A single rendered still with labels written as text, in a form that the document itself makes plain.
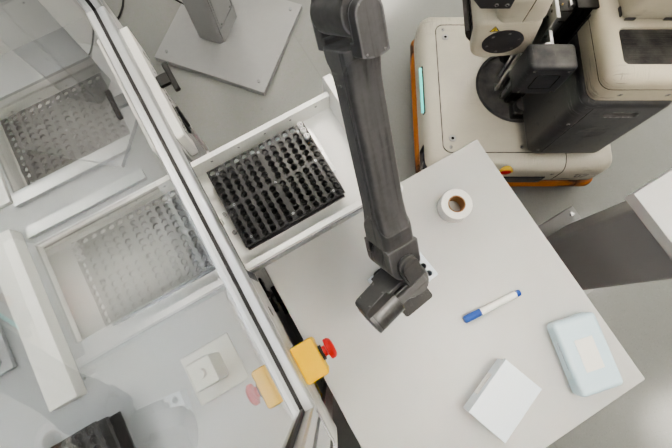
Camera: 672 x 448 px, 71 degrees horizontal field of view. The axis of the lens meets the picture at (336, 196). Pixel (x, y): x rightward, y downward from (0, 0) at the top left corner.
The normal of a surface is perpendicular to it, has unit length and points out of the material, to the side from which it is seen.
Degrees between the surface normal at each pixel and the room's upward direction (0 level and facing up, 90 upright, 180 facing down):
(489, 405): 0
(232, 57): 3
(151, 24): 0
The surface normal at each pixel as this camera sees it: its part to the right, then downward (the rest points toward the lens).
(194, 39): 0.00, -0.25
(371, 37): 0.51, 0.34
